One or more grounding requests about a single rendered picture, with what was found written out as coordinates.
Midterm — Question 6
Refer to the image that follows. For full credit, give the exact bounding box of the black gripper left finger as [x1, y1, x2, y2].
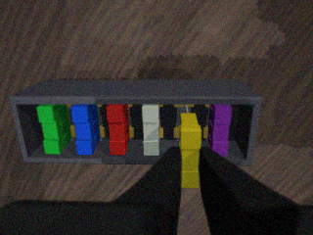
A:
[0, 146, 182, 235]

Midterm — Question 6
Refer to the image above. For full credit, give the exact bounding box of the dark grey fuse block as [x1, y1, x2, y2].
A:
[8, 79, 262, 166]

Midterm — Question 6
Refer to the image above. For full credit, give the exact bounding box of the yellow blade fuse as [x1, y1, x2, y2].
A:
[179, 105, 201, 189]

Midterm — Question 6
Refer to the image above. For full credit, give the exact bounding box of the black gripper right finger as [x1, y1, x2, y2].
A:
[199, 147, 313, 235]

